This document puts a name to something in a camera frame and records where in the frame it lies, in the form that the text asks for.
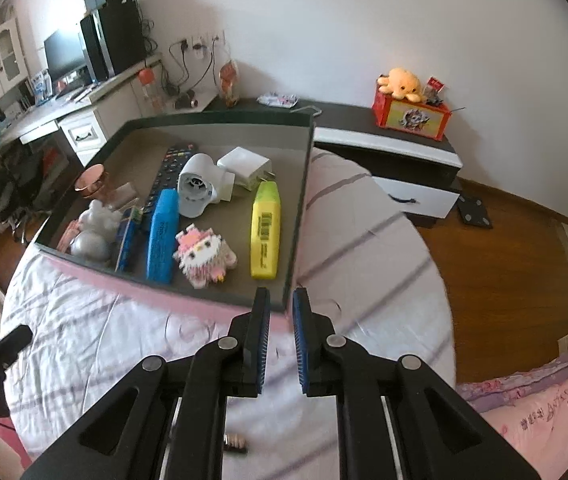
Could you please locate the pink block cat figure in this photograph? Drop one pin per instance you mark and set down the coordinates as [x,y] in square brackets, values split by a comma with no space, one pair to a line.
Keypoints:
[203,255]

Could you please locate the blue white box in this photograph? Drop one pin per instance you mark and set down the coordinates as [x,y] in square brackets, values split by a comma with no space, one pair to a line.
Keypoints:
[41,85]

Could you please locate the rose gold jar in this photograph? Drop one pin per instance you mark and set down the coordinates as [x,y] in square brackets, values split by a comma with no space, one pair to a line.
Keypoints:
[91,177]

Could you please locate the pink blanket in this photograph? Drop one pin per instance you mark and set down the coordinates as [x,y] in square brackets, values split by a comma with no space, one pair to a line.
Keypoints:
[539,425]

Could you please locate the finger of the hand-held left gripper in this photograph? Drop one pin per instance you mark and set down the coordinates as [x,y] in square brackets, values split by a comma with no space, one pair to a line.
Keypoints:
[13,338]

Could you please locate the red printed box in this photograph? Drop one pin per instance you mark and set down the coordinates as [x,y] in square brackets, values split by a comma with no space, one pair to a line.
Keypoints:
[414,117]

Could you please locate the colourful packet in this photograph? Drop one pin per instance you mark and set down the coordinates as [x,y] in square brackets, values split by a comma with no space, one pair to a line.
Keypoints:
[276,100]

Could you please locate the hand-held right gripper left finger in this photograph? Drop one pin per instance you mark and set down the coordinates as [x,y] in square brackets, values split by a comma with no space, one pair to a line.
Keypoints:
[265,345]

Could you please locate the wall outlet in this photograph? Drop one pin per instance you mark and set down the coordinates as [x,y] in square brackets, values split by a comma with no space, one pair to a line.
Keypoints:
[198,40]

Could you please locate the black keyboard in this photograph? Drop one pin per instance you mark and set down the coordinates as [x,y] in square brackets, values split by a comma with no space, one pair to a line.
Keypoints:
[76,92]

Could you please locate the blue card box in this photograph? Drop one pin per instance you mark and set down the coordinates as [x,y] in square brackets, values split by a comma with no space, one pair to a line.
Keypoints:
[127,240]

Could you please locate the black computer tower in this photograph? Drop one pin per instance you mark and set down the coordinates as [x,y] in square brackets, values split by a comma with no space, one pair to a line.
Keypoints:
[118,40]

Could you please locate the orange octopus plush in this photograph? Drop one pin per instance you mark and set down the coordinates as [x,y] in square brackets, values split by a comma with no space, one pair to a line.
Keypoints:
[404,82]

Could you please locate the white mini fan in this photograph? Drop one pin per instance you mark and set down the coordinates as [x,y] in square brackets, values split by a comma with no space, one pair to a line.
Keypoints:
[196,180]

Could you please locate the small red sign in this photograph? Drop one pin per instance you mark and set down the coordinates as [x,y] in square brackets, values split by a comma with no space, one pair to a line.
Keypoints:
[434,86]

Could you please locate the orange cap bottle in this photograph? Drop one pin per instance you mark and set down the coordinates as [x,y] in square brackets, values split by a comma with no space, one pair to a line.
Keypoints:
[146,77]

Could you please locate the black office chair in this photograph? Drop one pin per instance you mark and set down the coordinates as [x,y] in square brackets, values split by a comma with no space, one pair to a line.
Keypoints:
[28,185]

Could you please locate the black remote control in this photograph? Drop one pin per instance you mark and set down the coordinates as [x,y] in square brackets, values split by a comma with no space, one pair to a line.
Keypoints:
[166,170]

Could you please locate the black floor scale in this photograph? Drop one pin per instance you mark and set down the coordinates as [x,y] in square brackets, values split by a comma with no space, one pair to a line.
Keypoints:
[474,212]

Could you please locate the silver bear figure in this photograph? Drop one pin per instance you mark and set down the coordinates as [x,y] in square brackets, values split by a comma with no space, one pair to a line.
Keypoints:
[93,235]

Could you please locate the pink storage box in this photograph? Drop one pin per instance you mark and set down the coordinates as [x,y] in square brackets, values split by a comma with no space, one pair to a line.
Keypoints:
[236,285]

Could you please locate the blue marker case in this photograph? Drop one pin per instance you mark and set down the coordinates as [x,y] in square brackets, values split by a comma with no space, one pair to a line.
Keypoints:
[161,240]

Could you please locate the white desk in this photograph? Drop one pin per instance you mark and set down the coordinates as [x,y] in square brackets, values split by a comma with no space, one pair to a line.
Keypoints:
[83,132]

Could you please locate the black white low cabinet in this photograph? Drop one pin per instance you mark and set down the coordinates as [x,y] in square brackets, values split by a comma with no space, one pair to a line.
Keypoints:
[364,120]

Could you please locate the white charger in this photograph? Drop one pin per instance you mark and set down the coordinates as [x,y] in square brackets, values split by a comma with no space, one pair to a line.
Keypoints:
[244,162]

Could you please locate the black hair dryer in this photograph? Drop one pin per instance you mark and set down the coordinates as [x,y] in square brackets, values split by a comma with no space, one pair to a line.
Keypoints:
[186,100]

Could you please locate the computer monitor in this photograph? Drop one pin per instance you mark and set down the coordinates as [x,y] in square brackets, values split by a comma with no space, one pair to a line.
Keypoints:
[63,55]

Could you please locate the yellow highlighter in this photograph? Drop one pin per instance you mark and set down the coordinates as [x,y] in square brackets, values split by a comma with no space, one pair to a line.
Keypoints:
[264,230]

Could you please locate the snack bag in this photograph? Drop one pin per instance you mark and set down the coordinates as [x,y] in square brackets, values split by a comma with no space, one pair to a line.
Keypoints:
[229,82]

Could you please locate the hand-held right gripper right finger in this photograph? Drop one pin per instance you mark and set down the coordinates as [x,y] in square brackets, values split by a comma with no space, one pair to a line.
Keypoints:
[298,345]

